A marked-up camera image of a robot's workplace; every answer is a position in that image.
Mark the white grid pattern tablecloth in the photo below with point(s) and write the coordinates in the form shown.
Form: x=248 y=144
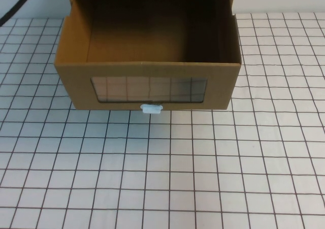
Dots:
x=162 y=168

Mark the windowed cardboard drawer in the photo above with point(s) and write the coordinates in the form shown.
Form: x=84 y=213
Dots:
x=76 y=86

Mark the brown cardboard drawer cabinet shell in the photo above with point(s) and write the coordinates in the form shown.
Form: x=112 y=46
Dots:
x=233 y=0

